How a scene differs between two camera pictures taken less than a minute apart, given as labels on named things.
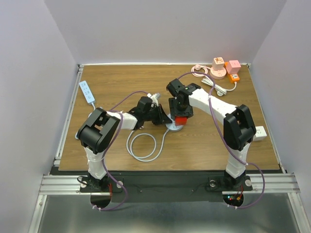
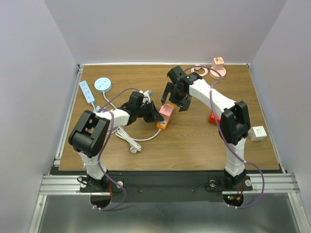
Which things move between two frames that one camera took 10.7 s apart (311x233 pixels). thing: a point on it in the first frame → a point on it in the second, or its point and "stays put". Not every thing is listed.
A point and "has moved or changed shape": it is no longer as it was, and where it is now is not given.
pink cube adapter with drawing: x=218 y=63 stays put
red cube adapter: x=181 y=120 has moved or changed shape
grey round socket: x=172 y=126 → x=103 y=84
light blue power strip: x=87 y=91 stays put
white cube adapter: x=260 y=134 stays put
